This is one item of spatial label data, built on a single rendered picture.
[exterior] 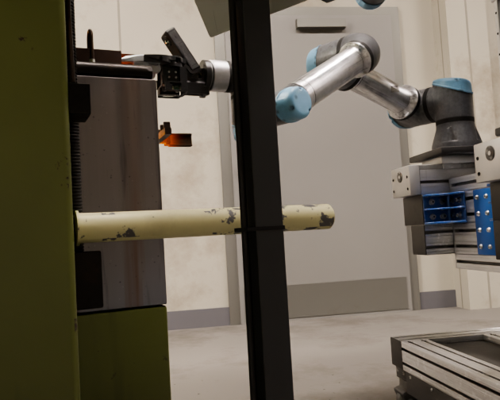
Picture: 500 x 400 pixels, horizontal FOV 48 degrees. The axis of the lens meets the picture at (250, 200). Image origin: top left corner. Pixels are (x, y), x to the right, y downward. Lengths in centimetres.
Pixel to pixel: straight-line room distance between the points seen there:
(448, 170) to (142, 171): 100
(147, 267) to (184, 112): 285
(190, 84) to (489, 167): 70
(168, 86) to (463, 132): 94
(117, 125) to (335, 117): 300
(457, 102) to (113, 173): 113
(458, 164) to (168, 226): 113
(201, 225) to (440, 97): 114
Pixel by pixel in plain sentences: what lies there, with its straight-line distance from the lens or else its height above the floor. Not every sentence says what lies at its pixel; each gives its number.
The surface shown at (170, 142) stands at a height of 93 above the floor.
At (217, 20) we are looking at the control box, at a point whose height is 94.
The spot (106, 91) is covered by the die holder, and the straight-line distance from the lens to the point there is 114.
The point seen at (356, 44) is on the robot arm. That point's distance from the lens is 152.
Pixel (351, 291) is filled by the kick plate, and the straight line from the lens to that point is 397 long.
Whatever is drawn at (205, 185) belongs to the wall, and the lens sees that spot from 383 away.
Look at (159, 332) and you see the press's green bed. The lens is 113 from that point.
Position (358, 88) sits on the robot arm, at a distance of 173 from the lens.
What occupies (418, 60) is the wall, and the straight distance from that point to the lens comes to 440.
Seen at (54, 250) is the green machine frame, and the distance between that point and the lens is 80.
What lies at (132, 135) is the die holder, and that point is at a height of 80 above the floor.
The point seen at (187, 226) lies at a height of 61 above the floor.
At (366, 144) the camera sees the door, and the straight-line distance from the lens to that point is 405.
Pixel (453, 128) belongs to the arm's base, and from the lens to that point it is 184.
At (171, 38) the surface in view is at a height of 106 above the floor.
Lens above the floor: 60
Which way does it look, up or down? 3 degrees up
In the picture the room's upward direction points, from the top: 3 degrees counter-clockwise
